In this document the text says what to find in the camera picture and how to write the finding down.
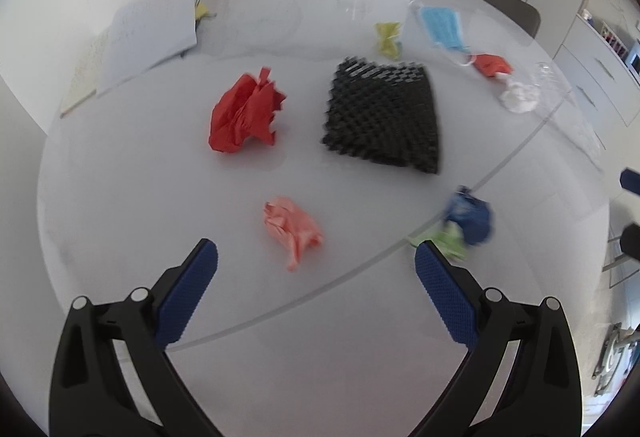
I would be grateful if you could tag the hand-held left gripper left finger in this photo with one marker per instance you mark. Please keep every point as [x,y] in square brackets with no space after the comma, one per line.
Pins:
[187,292]

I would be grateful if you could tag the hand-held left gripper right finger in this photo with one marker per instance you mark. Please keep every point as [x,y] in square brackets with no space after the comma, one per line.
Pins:
[445,297]

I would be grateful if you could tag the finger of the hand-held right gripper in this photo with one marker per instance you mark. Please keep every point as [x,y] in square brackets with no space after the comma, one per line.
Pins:
[632,242]
[630,179]

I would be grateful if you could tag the green paper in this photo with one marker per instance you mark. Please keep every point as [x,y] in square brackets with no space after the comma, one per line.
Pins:
[447,237]

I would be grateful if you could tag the blue paper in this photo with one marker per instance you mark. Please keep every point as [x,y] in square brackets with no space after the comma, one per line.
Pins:
[472,217]

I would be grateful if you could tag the pink paper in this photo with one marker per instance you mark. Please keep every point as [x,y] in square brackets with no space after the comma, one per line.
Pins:
[292,227]

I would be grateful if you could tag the clear plastic cup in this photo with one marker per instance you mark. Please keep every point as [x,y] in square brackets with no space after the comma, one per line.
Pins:
[547,77]

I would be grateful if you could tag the white tissue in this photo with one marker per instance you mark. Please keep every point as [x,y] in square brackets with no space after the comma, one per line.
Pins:
[517,97]

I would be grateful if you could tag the red snack packet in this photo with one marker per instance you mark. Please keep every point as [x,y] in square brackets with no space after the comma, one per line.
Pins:
[490,64]

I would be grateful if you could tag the red paper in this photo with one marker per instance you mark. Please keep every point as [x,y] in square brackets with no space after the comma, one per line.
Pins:
[245,112]

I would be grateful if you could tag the black foam mesh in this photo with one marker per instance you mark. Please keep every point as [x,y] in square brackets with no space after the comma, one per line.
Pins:
[385,117]

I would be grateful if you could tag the blue face mask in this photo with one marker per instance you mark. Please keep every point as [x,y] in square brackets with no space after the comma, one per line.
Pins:
[442,27]

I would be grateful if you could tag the yellow paper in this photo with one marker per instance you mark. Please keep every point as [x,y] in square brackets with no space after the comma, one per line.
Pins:
[389,42]

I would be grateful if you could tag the grey metal object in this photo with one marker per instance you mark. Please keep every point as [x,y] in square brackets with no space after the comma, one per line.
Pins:
[615,357]

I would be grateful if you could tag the white cabinet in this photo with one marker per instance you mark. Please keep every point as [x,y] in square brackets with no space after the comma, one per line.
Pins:
[590,67]

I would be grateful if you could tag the white paper sheet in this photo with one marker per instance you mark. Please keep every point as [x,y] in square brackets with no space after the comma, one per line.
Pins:
[150,32]

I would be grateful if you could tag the small yellow object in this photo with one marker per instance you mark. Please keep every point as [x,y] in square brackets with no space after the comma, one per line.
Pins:
[201,11]

